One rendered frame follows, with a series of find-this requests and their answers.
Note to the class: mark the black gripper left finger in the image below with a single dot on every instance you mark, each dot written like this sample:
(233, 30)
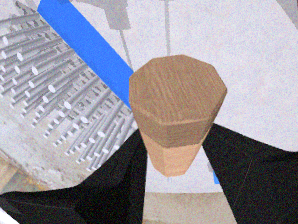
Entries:
(113, 194)

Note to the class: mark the blue flat strip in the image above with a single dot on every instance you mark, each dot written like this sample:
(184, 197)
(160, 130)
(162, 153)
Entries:
(88, 44)

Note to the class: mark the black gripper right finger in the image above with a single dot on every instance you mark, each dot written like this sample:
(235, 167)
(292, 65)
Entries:
(260, 182)

